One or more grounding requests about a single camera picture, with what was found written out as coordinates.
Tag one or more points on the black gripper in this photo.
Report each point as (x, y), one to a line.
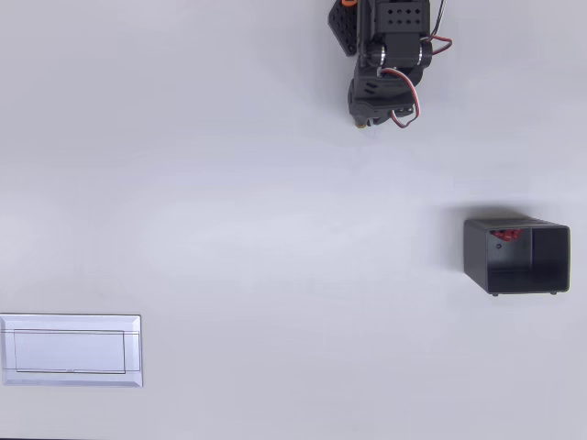
(371, 117)

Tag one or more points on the red pawn-shaped piece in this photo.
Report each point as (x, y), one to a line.
(506, 235)

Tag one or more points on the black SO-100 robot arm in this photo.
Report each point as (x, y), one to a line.
(401, 27)

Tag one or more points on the black open box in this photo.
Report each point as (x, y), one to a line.
(546, 256)

